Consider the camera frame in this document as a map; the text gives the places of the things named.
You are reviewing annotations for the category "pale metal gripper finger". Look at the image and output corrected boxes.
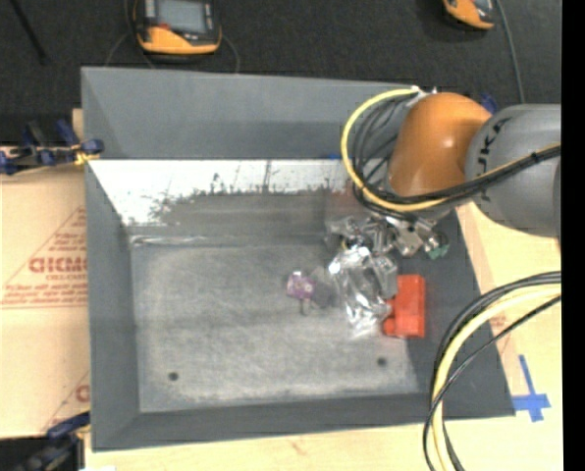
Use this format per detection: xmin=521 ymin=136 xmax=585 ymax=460
xmin=345 ymin=216 xmax=391 ymax=237
xmin=348 ymin=235 xmax=395 ymax=258

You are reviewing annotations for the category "crumpled clear plastic packet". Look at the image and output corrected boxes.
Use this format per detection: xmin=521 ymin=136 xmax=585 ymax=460
xmin=327 ymin=244 xmax=399 ymax=339

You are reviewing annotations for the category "red toy block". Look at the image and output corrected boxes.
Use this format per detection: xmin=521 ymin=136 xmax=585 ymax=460
xmin=382 ymin=273 xmax=428 ymax=340

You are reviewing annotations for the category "purple small toy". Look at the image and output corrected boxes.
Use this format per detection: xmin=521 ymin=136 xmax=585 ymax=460
xmin=286 ymin=270 xmax=316 ymax=300

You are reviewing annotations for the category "grey metal bin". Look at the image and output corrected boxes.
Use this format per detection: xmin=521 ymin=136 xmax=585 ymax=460
xmin=80 ymin=66 xmax=515 ymax=451

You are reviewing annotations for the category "brown cardboard board red print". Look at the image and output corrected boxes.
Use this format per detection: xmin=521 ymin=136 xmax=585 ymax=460
xmin=0 ymin=107 xmax=93 ymax=442

